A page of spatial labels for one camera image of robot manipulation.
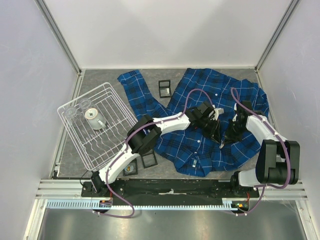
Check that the black frame at back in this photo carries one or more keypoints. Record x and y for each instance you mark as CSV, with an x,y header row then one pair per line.
x,y
164,88

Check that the clear glass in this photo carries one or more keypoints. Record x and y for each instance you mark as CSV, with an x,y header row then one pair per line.
x,y
85,104
72,115

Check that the light blue round brooch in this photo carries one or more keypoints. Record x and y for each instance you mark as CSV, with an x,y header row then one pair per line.
x,y
129,169

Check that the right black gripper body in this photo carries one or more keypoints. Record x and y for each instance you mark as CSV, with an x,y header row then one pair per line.
x,y
235,131

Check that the clear glass right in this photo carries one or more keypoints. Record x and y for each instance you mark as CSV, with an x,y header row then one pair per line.
x,y
85,104

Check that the black frame front middle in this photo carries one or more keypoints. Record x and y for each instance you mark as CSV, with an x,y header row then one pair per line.
x,y
149,160

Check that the left aluminium frame post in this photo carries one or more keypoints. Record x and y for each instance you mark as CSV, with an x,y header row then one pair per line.
x,y
58,34

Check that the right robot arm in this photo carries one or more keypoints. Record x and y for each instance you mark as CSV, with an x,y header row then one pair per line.
x,y
278,160

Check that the clear glass left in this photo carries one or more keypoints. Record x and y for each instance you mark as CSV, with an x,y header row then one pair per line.
x,y
72,115

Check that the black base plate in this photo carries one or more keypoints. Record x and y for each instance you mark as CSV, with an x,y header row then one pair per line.
x,y
177,190

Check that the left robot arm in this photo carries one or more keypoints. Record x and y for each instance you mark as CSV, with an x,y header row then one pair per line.
x,y
144,135

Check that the light blue cable duct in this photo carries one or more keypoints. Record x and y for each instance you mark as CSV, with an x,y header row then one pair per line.
x,y
106,204

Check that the white ceramic mug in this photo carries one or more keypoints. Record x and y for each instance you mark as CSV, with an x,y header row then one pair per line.
x,y
95,119

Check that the right aluminium frame post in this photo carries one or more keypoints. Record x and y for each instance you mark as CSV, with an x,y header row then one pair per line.
x,y
293,4

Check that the aluminium frame post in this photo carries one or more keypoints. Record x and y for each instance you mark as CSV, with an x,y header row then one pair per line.
x,y
293,4
58,34

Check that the black frame near rack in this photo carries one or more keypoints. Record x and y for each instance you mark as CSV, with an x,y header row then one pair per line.
x,y
134,172

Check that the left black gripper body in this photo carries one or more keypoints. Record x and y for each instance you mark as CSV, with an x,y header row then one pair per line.
x,y
209,127

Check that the blue plaid shirt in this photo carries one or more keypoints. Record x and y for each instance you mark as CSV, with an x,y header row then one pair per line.
x,y
192,153

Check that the white wire dish rack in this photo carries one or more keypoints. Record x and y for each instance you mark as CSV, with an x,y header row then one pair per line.
x,y
97,147

